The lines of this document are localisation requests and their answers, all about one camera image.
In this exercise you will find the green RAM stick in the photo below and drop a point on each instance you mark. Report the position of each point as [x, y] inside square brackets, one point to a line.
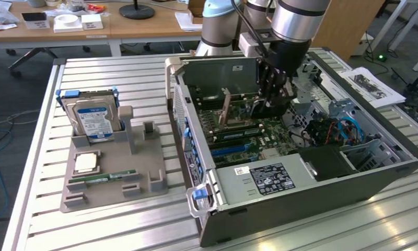
[101, 177]
[237, 134]

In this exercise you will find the clear plastic bag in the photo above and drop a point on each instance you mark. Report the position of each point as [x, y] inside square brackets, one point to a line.
[0, 11]

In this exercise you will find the white flat box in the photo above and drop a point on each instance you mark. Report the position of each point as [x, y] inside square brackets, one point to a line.
[68, 28]

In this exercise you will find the open black PC case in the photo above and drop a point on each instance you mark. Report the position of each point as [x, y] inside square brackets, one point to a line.
[300, 209]

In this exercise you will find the black graphics card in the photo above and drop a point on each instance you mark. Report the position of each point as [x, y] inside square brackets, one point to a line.
[224, 109]

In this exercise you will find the black RAM slot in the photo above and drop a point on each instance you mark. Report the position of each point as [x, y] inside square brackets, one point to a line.
[209, 98]
[211, 105]

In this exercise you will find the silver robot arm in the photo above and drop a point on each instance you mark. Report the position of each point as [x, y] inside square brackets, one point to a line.
[300, 21]

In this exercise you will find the white loose papers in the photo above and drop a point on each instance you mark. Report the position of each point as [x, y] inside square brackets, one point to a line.
[188, 22]

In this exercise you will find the red small parts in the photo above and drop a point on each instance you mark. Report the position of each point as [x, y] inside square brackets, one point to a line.
[96, 8]

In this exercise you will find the silver chipset heatsink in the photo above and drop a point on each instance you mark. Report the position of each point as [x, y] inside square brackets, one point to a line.
[272, 154]

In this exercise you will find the white box black top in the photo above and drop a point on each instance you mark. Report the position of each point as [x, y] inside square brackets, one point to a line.
[36, 21]

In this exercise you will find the black round lamp base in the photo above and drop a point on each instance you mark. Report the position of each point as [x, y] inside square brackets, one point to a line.
[137, 13]

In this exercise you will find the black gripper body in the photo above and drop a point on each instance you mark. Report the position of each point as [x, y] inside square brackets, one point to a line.
[289, 57]

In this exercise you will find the black chair base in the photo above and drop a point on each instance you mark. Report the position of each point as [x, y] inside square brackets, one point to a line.
[24, 60]

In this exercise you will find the green motherboard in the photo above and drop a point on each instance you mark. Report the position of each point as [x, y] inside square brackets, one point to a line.
[265, 136]

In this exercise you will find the printed paper stack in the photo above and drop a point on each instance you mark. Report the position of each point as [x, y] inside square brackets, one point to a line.
[373, 86]

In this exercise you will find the grey parts rack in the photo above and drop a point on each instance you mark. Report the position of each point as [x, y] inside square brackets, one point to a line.
[125, 162]

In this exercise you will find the wooden desk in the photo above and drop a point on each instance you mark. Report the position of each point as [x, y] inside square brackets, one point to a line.
[28, 35]

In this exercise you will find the white desk frame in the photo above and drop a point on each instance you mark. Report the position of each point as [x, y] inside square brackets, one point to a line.
[397, 23]

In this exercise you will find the brown cardboard box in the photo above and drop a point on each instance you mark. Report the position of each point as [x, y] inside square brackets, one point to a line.
[195, 6]

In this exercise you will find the grey power supply unit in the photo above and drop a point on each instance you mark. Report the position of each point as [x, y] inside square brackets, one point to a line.
[237, 188]

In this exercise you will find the hard disk with blue label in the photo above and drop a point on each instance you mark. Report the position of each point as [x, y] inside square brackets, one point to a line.
[93, 120]

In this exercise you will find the metal disk bay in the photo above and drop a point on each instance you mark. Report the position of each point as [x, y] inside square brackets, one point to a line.
[369, 157]
[311, 109]

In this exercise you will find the CPU socket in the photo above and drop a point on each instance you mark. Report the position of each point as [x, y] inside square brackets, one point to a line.
[240, 121]

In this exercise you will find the blue expansion slot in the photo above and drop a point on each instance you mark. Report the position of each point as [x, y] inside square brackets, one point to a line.
[229, 151]

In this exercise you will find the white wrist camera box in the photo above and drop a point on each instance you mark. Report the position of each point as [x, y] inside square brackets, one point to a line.
[249, 44]

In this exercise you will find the silver CPU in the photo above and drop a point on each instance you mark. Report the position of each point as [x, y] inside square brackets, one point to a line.
[85, 162]

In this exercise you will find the wooden cabinet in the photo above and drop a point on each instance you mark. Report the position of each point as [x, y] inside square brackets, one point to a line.
[352, 26]

